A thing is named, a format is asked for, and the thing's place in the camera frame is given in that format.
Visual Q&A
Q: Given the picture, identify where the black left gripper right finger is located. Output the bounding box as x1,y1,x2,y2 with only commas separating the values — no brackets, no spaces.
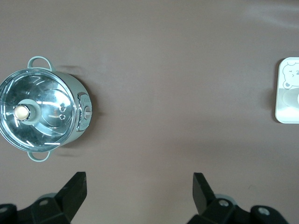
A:
189,172,248,224

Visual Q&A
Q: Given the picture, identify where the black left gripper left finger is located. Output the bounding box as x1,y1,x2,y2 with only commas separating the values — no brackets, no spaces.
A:
32,172,88,224

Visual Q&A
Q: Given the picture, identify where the grey-green electric cooking pot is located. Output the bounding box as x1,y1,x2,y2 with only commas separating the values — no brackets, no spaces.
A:
0,56,92,162

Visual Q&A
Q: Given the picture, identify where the glass pot lid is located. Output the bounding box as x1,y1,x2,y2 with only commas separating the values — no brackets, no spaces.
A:
0,68,78,153

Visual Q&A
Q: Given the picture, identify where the cream bear print tray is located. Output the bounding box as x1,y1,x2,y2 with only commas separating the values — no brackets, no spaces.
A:
274,57,299,124

